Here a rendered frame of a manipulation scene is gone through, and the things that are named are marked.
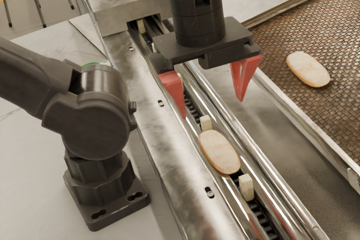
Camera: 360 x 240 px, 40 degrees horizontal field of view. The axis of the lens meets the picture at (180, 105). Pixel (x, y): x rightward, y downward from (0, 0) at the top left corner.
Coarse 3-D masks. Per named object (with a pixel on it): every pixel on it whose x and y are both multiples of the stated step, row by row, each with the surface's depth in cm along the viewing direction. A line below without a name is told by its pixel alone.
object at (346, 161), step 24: (288, 0) 85; (288, 24) 81; (312, 24) 78; (312, 48) 73; (336, 48) 71; (336, 72) 67; (312, 96) 64; (336, 96) 63; (336, 120) 59; (336, 144) 56
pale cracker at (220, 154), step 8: (200, 136) 68; (208, 136) 67; (216, 136) 66; (200, 144) 66; (208, 144) 65; (216, 144) 65; (224, 144) 65; (208, 152) 64; (216, 152) 63; (224, 152) 63; (232, 152) 63; (216, 160) 62; (224, 160) 62; (232, 160) 62; (216, 168) 62; (224, 168) 61; (232, 168) 61
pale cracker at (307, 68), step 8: (288, 56) 72; (296, 56) 71; (304, 56) 70; (288, 64) 71; (296, 64) 69; (304, 64) 68; (312, 64) 68; (320, 64) 68; (296, 72) 68; (304, 72) 67; (312, 72) 66; (320, 72) 66; (304, 80) 66; (312, 80) 65; (320, 80) 65; (328, 80) 65
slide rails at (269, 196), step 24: (144, 24) 106; (144, 48) 96; (168, 96) 79; (192, 96) 78; (192, 120) 72; (216, 120) 71; (240, 144) 66; (240, 168) 62; (264, 192) 57; (240, 216) 55; (288, 216) 54
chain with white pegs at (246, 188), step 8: (136, 24) 110; (144, 32) 105; (152, 48) 98; (184, 96) 80; (192, 104) 77; (192, 112) 76; (200, 120) 69; (208, 120) 68; (200, 128) 72; (208, 128) 69; (232, 176) 62; (240, 176) 57; (248, 176) 57; (240, 184) 58; (248, 184) 57; (240, 192) 59; (248, 192) 57; (248, 200) 58; (256, 208) 57; (256, 216) 56; (264, 216) 56; (264, 224) 55; (272, 224) 54; (272, 232) 54
